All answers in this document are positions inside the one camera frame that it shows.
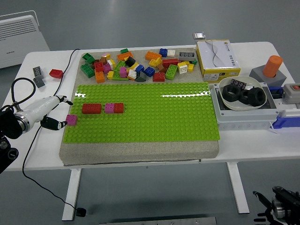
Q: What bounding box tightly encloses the grey switch box red button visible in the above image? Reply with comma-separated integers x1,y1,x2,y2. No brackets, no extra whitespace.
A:
281,83,300,104

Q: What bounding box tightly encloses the large black nut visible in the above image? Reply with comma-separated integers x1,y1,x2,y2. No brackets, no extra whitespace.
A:
239,90,251,105
222,84,242,103
247,87,267,108

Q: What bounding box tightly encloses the lime green long brick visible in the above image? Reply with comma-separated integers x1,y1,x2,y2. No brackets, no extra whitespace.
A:
165,64,178,80

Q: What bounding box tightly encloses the grey junction box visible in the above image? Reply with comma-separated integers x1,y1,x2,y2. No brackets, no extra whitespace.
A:
210,82,281,131

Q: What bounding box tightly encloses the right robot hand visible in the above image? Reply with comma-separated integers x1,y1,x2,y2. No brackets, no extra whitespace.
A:
252,190,275,224

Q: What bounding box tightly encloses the grey sloped brick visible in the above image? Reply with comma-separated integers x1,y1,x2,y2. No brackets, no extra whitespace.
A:
135,71,147,83

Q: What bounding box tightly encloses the white panel heater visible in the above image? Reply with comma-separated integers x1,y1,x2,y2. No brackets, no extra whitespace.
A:
0,10,50,69

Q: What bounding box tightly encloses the orange building brick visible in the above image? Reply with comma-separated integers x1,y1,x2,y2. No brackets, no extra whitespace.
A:
95,71,106,84

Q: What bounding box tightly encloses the white table leg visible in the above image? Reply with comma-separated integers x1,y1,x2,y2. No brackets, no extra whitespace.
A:
226,162,249,214
61,167,82,221

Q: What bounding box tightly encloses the red sloped brick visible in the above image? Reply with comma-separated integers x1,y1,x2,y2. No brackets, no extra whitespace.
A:
48,68,64,79

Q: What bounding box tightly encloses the red long brick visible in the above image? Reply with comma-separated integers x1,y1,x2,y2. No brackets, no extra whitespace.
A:
81,103,103,115
161,58,180,69

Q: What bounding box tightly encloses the blue plastic block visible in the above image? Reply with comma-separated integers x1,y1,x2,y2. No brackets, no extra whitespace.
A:
272,116,300,129

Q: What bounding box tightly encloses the grey long brick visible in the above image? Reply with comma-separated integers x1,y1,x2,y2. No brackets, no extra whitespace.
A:
178,51,196,62

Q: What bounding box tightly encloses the lime green small brick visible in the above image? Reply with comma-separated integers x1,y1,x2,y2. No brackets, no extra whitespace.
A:
114,60,126,72

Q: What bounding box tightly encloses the green studded baseplate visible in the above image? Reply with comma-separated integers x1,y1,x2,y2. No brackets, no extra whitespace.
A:
62,81,221,144

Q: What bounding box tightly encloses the grey block holder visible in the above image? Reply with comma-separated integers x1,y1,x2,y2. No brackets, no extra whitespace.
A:
249,65,287,88

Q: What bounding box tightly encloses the orange long brick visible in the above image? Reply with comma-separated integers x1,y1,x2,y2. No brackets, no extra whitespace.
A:
116,52,134,61
145,51,162,61

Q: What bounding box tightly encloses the red building brick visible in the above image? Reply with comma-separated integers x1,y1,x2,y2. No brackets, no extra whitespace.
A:
152,72,166,82

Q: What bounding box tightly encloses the thin black cord with plug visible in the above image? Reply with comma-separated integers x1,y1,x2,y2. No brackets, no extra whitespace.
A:
22,48,87,218

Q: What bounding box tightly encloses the small grey brick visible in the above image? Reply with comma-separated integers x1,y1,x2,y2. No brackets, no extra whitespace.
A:
32,76,46,89

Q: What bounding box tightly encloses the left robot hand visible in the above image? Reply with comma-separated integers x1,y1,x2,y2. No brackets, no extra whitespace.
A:
14,95,74,131

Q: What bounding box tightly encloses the white bowl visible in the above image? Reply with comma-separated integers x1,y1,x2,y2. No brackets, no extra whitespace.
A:
218,76,269,111

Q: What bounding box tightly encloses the white plastic rail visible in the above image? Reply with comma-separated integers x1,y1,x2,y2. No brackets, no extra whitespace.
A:
273,98,300,119

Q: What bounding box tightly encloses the thick black hand cable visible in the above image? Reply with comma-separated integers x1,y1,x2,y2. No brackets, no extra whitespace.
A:
11,77,36,111

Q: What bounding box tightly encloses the small dark green brick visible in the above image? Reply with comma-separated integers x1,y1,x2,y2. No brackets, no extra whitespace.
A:
82,52,95,64

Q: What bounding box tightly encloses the yellow and white cardboard box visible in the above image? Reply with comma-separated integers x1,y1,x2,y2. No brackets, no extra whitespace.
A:
195,39,242,83

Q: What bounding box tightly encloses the blue and black clamp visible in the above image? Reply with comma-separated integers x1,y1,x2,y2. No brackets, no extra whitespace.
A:
268,86,284,99

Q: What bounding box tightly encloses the lime green flat plate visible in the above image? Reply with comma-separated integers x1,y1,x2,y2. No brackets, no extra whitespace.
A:
112,71,129,81

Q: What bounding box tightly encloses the purple circuit board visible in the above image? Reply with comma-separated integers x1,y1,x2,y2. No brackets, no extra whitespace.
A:
230,78,247,90

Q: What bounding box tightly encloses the orange cylinder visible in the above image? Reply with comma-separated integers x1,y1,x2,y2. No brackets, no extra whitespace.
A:
262,55,283,78

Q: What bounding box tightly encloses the white cable tie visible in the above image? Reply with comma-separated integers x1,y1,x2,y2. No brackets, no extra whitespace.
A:
267,123,279,135

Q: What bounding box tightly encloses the long dark green brick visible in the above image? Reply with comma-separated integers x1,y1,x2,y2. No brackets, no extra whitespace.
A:
80,63,95,78

